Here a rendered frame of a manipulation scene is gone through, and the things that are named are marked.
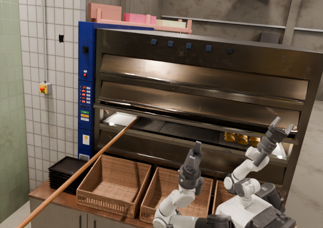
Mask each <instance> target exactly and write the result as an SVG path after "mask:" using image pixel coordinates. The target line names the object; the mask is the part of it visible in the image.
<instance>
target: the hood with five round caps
mask: <svg viewBox="0 0 323 228"><path fill-rule="evenodd" d="M102 53H110V54H117V55H125V56H132V57H139V58H147V59H154V60H164V61H172V62H179V63H186V64H194V65H201V66H209V67H216V68H223V69H231V70H238V71H246V72H256V73H263V74H270V75H278V76H285V77H293V78H300V79H307V80H310V79H311V75H312V71H313V68H314V65H315V61H316V57H317V53H314V52H305V51H297V50H288V49H279V48H267V47H258V46H249V45H241V44H232V43H223V42H214V41H205V40H196V39H188V38H179V37H170V36H158V35H149V34H140V33H131V32H123V31H114V30H105V29H103V30H102Z"/></svg>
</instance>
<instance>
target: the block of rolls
mask: <svg viewBox="0 0 323 228"><path fill-rule="evenodd" d="M237 135H238V137H237V138H238V141H237V142H238V143H239V144H243V145H247V144H248V141H247V140H248V138H247V136H246V135H241V134H237ZM234 137H235V134H234V133H230V132H225V138H224V139H225V140H226V141H228V142H234V141H235V138H234ZM250 139H251V140H250V141H251V145H252V146H255V147H257V144H258V143H259V141H260V138H257V137H251V136H250Z"/></svg>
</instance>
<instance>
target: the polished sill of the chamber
mask: <svg viewBox="0 0 323 228"><path fill-rule="evenodd" d="M99 126H100V127H104V128H109V129H114V130H119V131H122V130H123V129H124V128H125V127H127V126H123V125H119V124H114V123H109V122H103V121H102V122H101V123H100V124H99ZM126 132H129V133H134V134H139V135H144V136H149V137H154V138H159V139H164V140H168V141H173V142H178V143H183V144H189V145H195V143H196V141H199V142H201V147H204V148H209V149H214V150H219V151H224V152H229V153H233V154H238V155H243V156H246V155H245V154H246V151H247V149H242V148H237V147H232V146H227V145H222V144H215V143H210V142H206V141H200V140H195V139H190V138H185V137H180V136H175V135H170V134H165V133H160V132H154V131H149V130H144V129H139V128H134V127H130V128H129V129H128V130H127V131H126ZM267 156H268V157H269V161H274V162H279V163H284V164H288V158H287V157H284V156H277V155H272V154H270V155H267Z"/></svg>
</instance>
